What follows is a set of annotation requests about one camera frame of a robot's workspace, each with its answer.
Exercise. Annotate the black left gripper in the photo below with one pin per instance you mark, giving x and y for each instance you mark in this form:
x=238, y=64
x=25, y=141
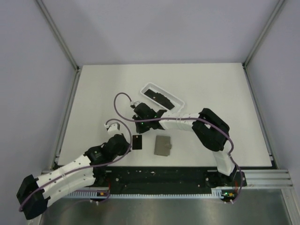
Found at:
x=126, y=146

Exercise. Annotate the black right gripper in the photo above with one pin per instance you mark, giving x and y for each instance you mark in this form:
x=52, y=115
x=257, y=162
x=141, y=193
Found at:
x=140, y=130

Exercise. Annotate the black VIP credit card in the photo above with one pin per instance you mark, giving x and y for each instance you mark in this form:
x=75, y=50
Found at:
x=137, y=143

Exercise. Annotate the grey leather card holder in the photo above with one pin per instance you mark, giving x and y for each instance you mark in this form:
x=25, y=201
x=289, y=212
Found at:
x=163, y=145

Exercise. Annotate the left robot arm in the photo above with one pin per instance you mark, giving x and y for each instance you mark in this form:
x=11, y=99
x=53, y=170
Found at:
x=36, y=194

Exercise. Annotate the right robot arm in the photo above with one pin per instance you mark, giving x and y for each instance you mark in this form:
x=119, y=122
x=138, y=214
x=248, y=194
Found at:
x=210, y=129

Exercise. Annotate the black cards in tray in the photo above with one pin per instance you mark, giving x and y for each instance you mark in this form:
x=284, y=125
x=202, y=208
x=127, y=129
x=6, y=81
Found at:
x=160, y=99

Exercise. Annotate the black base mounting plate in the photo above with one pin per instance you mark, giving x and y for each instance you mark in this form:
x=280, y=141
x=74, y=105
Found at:
x=124, y=180

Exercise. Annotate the white plastic tray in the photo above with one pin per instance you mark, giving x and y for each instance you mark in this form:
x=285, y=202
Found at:
x=179, y=104

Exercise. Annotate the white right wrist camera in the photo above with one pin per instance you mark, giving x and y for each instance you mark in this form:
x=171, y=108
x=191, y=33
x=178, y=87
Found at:
x=134, y=104

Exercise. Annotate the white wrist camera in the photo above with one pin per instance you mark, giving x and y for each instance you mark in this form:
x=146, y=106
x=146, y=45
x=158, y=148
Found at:
x=134, y=104
x=113, y=129

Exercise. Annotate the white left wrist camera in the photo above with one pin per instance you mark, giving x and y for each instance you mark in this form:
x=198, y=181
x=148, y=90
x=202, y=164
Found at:
x=113, y=129

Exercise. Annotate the aluminium frame rail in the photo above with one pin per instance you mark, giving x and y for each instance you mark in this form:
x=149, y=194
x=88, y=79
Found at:
x=257, y=178

